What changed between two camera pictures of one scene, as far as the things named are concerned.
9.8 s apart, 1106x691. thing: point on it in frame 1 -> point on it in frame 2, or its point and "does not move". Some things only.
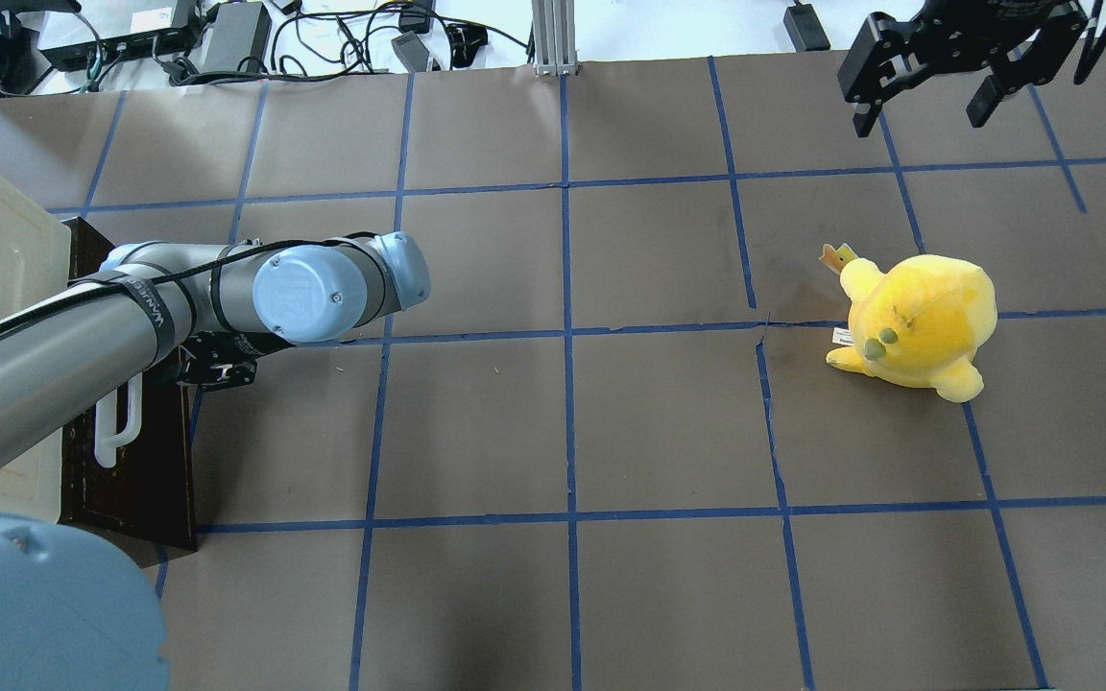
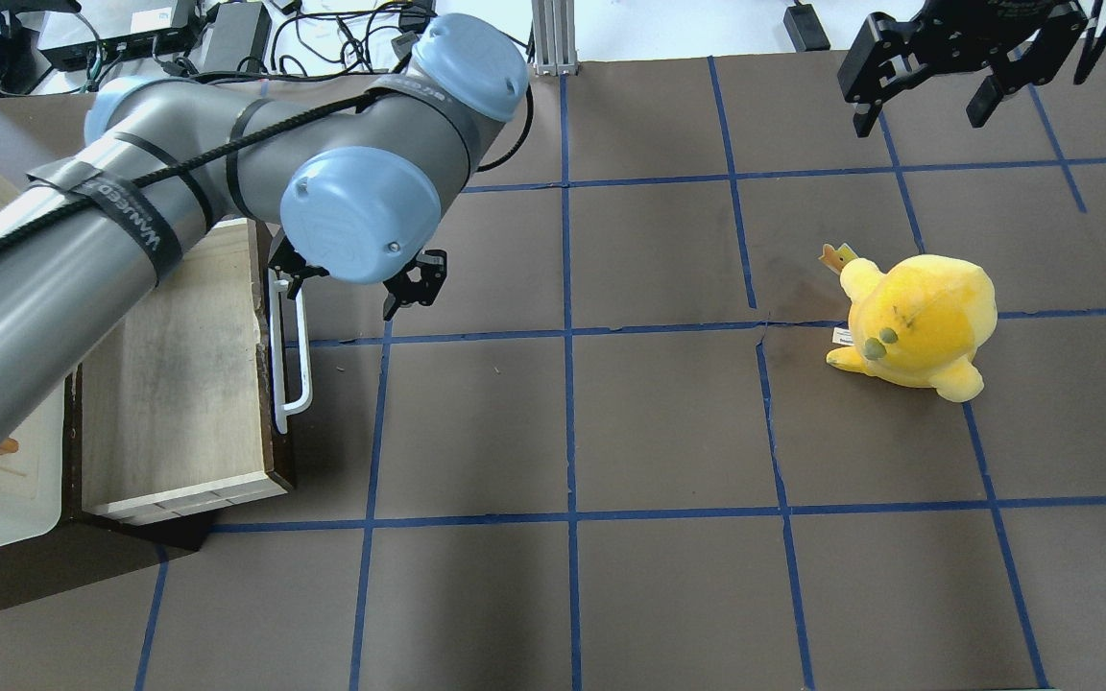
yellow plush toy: [919, 321] does not move
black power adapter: [239, 39] does not move
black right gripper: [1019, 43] does not move
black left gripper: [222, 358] -> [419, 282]
